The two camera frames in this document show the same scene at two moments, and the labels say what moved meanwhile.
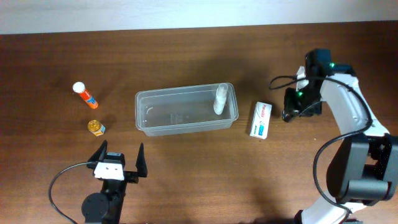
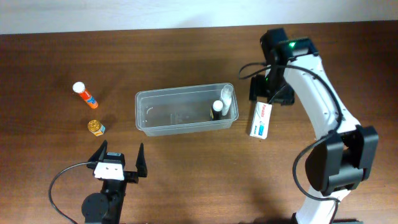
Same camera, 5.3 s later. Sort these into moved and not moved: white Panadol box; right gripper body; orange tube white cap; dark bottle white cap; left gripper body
Moved: dark bottle white cap; right gripper body
Not moved: white Panadol box; left gripper body; orange tube white cap
